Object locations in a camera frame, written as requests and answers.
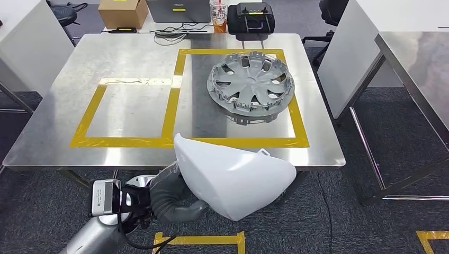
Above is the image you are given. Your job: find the brown cardboard box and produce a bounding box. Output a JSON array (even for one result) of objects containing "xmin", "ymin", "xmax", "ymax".
[{"xmin": 97, "ymin": 0, "xmax": 149, "ymax": 30}]

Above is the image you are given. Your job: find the black stool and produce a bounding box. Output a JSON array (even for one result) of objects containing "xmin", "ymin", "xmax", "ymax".
[{"xmin": 50, "ymin": 4, "xmax": 78, "ymax": 46}]

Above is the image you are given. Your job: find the white panel table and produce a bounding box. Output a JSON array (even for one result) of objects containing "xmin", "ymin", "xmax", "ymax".
[{"xmin": 0, "ymin": 0, "xmax": 75, "ymax": 115}]

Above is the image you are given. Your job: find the white plastic body panel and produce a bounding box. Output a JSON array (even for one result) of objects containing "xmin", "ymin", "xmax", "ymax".
[{"xmin": 173, "ymin": 132, "xmax": 298, "ymax": 222}]

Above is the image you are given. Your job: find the desk cable bundle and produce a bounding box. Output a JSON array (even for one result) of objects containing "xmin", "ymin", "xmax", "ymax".
[{"xmin": 150, "ymin": 21, "xmax": 214, "ymax": 47}]

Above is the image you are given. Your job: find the grey wheel cover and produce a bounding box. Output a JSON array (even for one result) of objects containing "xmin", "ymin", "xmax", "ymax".
[{"xmin": 206, "ymin": 50, "xmax": 295, "ymax": 127}]

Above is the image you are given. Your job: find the black office chair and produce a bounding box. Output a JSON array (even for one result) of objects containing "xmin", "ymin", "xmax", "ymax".
[{"xmin": 302, "ymin": 0, "xmax": 351, "ymax": 68}]

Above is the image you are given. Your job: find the yellow floor tape square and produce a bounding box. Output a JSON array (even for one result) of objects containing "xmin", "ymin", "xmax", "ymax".
[
  {"xmin": 416, "ymin": 230, "xmax": 449, "ymax": 254},
  {"xmin": 152, "ymin": 231, "xmax": 246, "ymax": 254}
]

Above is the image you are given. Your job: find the steel workbench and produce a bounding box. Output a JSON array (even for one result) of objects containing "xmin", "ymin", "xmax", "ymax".
[{"xmin": 2, "ymin": 33, "xmax": 347, "ymax": 206}]

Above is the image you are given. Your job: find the black carry case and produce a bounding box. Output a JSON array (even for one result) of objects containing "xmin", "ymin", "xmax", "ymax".
[{"xmin": 227, "ymin": 3, "xmax": 276, "ymax": 42}]

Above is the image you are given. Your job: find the grey laptop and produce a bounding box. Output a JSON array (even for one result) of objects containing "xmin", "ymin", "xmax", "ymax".
[{"xmin": 146, "ymin": 0, "xmax": 211, "ymax": 24}]

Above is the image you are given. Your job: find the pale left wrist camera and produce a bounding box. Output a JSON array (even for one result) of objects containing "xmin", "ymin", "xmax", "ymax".
[{"xmin": 91, "ymin": 179, "xmax": 122, "ymax": 217}]

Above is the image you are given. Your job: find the white side panel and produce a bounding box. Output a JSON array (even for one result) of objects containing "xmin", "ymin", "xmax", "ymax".
[{"xmin": 317, "ymin": 0, "xmax": 449, "ymax": 120}]

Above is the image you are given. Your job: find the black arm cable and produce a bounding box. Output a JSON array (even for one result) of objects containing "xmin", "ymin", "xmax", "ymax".
[{"xmin": 117, "ymin": 210, "xmax": 178, "ymax": 251}]

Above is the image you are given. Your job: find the white desk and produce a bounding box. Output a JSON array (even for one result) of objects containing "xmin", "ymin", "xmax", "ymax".
[{"xmin": 101, "ymin": 0, "xmax": 267, "ymax": 35}]

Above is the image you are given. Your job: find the plastic drink cup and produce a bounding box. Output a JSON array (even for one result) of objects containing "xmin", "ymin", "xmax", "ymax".
[{"xmin": 209, "ymin": 0, "xmax": 229, "ymax": 34}]

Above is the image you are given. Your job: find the black camera bracket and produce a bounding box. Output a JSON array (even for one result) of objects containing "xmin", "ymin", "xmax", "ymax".
[{"xmin": 117, "ymin": 185, "xmax": 153, "ymax": 232}]

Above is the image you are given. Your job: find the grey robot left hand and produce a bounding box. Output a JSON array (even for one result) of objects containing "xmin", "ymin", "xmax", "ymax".
[{"xmin": 149, "ymin": 161, "xmax": 210, "ymax": 224}]

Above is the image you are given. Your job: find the black device yellow label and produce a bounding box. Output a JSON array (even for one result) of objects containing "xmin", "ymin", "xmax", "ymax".
[{"xmin": 107, "ymin": 26, "xmax": 138, "ymax": 34}]

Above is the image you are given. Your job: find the black remote controller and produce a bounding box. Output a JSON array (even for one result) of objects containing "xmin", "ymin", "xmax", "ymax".
[{"xmin": 236, "ymin": 2, "xmax": 275, "ymax": 19}]

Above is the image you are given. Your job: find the yellow table tape rectangle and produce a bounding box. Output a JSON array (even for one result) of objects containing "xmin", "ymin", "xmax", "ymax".
[
  {"xmin": 69, "ymin": 77, "xmax": 183, "ymax": 149},
  {"xmin": 161, "ymin": 48, "xmax": 310, "ymax": 149}
]

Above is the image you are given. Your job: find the black floor cable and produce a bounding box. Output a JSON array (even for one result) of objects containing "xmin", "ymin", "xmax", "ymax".
[{"xmin": 317, "ymin": 171, "xmax": 334, "ymax": 254}]

